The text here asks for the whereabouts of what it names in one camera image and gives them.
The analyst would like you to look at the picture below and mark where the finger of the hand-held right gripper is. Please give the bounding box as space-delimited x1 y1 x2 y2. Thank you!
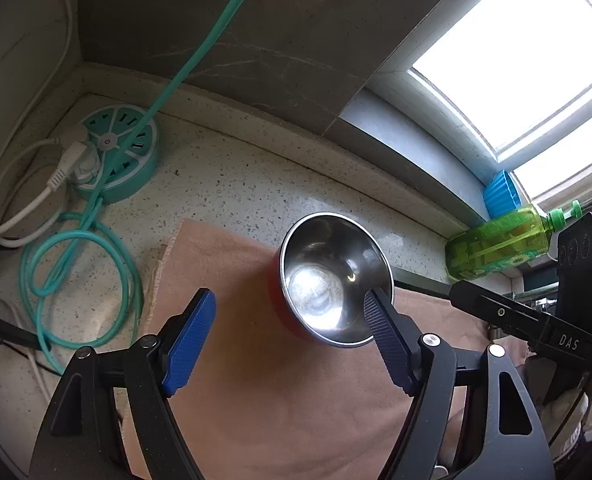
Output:
448 280 551 346

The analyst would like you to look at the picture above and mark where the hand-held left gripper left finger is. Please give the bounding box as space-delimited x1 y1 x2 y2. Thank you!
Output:
28 287 217 480

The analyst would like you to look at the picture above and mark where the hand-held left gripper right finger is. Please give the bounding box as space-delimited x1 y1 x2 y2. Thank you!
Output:
362 287 556 480

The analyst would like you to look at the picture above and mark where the red steel bowl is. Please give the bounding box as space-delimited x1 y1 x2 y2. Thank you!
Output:
267 212 394 348

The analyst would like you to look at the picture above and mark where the person's right hand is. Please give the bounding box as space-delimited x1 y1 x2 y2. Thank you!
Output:
546 377 592 463

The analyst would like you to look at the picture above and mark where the green dish soap bottle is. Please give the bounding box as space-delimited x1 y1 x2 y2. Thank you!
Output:
444 200 592 282

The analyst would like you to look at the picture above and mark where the peach towel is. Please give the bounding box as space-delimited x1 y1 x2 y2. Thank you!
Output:
121 217 541 480

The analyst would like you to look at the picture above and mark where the blue ribbed cup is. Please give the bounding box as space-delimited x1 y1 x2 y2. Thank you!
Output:
483 170 524 221

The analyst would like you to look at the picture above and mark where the round teal power strip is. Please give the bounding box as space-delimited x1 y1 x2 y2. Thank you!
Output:
71 104 159 204

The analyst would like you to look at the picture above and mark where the black ring light stand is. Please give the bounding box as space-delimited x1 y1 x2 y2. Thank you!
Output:
0 230 64 426

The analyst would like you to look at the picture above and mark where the white power cable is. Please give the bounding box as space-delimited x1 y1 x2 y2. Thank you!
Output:
0 0 102 248

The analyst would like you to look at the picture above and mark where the white window frame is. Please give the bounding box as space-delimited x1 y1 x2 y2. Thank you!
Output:
336 0 592 221

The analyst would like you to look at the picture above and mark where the teal power cable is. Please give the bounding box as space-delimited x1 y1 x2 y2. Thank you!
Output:
18 0 273 377

